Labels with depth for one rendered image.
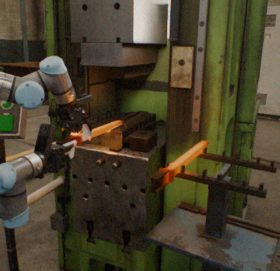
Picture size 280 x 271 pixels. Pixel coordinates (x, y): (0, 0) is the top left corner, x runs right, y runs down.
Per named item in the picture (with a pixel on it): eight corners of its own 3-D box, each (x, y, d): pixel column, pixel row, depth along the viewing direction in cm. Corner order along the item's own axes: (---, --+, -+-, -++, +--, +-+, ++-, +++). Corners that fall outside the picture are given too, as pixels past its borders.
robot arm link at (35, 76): (4, 87, 88) (39, 71, 91) (4, 82, 98) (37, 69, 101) (17, 111, 91) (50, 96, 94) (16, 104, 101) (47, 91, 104)
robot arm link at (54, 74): (33, 61, 98) (58, 51, 100) (46, 89, 105) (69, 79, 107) (39, 71, 92) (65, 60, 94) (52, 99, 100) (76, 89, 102)
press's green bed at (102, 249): (142, 332, 150) (144, 251, 137) (79, 306, 164) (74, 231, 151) (175, 263, 199) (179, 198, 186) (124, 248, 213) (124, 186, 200)
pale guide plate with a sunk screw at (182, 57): (190, 88, 129) (193, 46, 124) (170, 87, 132) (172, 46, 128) (192, 87, 131) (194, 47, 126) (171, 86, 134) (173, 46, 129)
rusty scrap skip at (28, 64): (46, 104, 709) (44, 67, 686) (-1, 96, 810) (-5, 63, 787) (82, 97, 805) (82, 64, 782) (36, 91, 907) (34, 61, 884)
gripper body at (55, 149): (50, 164, 109) (26, 176, 98) (49, 141, 107) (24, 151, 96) (68, 167, 106) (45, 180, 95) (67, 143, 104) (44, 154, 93)
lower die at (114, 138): (122, 149, 135) (122, 130, 133) (83, 143, 143) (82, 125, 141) (155, 127, 172) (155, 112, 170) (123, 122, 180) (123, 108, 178)
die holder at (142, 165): (145, 252, 137) (147, 158, 124) (74, 231, 151) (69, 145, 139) (180, 198, 186) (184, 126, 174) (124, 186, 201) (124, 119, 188)
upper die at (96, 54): (122, 67, 126) (122, 42, 123) (81, 65, 133) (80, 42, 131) (157, 62, 163) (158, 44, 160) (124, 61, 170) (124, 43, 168)
